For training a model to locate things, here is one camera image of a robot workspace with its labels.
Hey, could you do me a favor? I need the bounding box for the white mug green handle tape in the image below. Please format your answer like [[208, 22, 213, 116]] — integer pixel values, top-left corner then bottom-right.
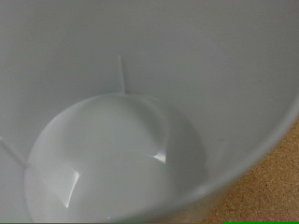
[[0, 0, 299, 224]]

